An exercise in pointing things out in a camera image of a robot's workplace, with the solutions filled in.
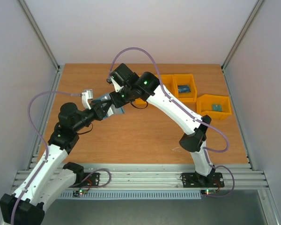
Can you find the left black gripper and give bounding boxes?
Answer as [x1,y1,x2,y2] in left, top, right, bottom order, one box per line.
[73,99,112,132]

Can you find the teal card holder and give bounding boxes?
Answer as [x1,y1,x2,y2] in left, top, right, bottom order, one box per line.
[99,94,125,120]

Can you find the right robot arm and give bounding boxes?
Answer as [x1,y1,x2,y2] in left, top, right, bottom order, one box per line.
[107,63,214,187]

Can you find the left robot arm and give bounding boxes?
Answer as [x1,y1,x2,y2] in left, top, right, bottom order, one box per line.
[0,100,112,225]

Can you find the card in middle bin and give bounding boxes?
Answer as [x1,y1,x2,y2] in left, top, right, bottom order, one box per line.
[177,85,191,93]

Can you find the card in bin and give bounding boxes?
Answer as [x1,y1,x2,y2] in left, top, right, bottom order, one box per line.
[177,85,191,93]
[212,104,222,112]

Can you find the card in right bin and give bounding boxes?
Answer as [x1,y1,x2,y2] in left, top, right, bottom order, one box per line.
[212,104,222,112]

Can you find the middle yellow bin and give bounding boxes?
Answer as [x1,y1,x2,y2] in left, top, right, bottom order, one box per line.
[174,74,197,103]

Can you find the left small circuit board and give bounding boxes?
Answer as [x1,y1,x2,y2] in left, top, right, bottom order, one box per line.
[73,189,88,197]

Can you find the small circuit board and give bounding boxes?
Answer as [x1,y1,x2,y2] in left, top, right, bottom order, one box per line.
[201,189,217,195]
[73,189,88,197]

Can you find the right yellow bin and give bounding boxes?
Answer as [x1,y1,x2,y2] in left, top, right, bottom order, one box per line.
[196,94,232,120]

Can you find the right small circuit board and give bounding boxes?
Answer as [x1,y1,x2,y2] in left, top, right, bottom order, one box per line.
[201,189,217,195]

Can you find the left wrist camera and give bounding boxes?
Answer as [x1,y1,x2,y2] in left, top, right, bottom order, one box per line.
[81,89,93,110]

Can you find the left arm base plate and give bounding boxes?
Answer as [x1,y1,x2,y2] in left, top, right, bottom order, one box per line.
[70,172,100,188]

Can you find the grey slotted cable duct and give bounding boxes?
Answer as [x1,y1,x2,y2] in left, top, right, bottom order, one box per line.
[58,190,201,200]

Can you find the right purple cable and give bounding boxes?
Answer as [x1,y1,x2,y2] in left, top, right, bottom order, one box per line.
[109,47,230,153]

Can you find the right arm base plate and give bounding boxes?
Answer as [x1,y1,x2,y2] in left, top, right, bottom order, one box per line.
[179,172,225,188]

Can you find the right frame post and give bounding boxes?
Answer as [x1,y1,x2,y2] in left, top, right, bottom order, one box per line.
[221,0,266,72]

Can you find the frame post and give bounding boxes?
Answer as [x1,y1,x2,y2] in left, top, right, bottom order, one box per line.
[17,0,60,71]
[221,0,266,72]

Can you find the left frame post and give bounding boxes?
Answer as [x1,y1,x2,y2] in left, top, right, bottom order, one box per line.
[17,0,60,71]

